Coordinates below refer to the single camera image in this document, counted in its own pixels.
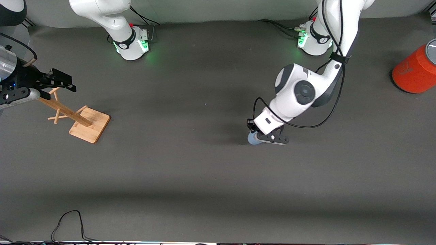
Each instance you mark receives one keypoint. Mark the light blue cup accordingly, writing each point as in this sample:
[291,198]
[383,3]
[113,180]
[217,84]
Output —
[252,140]

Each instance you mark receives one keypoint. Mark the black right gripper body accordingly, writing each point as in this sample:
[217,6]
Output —
[26,75]

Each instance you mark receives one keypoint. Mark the orange canister with grey lid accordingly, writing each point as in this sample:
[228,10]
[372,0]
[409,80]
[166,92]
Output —
[412,73]

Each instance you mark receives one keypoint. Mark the aluminium frame rail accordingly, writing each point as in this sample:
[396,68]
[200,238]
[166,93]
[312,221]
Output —
[28,22]

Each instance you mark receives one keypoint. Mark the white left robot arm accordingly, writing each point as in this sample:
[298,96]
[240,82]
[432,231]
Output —
[299,92]

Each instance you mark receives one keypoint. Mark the wooden cup rack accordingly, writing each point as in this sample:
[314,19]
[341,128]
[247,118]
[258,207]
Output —
[90,127]

